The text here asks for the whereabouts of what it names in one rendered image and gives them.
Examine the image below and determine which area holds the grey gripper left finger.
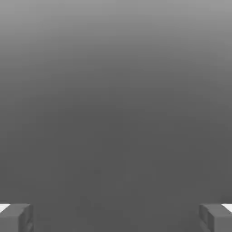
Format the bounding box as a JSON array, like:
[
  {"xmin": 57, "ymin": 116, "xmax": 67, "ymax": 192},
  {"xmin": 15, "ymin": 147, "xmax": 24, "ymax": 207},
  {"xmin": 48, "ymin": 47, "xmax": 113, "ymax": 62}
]
[{"xmin": 0, "ymin": 203, "xmax": 34, "ymax": 232}]

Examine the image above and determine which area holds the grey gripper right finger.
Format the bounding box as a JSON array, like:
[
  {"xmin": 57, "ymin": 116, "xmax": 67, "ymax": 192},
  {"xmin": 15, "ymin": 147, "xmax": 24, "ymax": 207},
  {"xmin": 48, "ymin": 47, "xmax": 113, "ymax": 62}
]
[{"xmin": 198, "ymin": 203, "xmax": 232, "ymax": 232}]

